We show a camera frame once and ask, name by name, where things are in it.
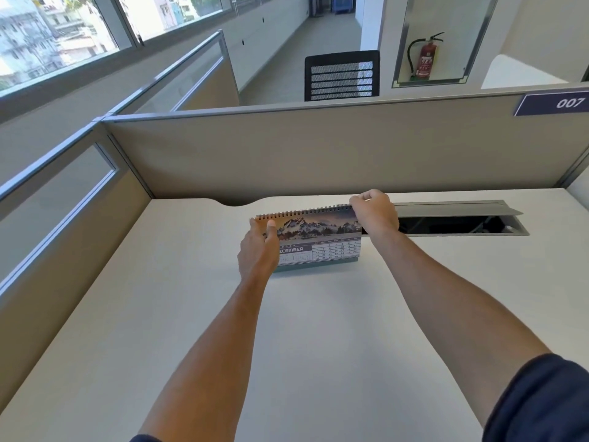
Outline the person's right hand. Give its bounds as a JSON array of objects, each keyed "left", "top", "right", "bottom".
[{"left": 349, "top": 189, "right": 400, "bottom": 236}]

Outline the person's left hand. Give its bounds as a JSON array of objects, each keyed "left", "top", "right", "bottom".
[{"left": 237, "top": 217, "right": 280, "bottom": 284}]

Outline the spiral desk calendar mountain photo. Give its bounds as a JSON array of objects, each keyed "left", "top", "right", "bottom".
[{"left": 254, "top": 204, "right": 363, "bottom": 274}]

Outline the person's right forearm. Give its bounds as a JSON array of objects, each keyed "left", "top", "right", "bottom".
[{"left": 368, "top": 225, "right": 553, "bottom": 428}]

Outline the person's left forearm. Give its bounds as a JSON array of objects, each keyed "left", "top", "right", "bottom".
[{"left": 138, "top": 271, "right": 272, "bottom": 442}]

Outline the beige cubicle partition panel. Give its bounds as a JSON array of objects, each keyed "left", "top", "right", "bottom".
[{"left": 102, "top": 83, "right": 589, "bottom": 207}]

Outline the black mesh office chair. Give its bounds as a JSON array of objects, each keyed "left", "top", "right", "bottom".
[{"left": 304, "top": 50, "right": 381, "bottom": 102}]

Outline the red fire extinguisher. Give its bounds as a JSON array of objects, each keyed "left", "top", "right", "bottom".
[{"left": 407, "top": 32, "right": 445, "bottom": 80}]

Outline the glass fire extinguisher cabinet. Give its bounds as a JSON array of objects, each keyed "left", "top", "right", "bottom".
[{"left": 392, "top": 0, "right": 500, "bottom": 89}]

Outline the dark blue partition number plate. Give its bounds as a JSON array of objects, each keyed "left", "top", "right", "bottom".
[{"left": 514, "top": 90, "right": 589, "bottom": 117}]

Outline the beige glazed cubicle partition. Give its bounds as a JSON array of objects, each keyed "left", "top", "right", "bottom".
[{"left": 0, "top": 29, "right": 241, "bottom": 412}]

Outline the dark blue shirt sleeve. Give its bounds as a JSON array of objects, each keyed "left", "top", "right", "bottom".
[{"left": 482, "top": 354, "right": 589, "bottom": 442}]

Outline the grey desk cable tray flap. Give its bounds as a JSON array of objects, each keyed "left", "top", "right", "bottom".
[{"left": 361, "top": 200, "right": 530, "bottom": 237}]

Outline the large window with grey frame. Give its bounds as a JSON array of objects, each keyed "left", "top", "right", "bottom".
[{"left": 0, "top": 0, "right": 286, "bottom": 99}]

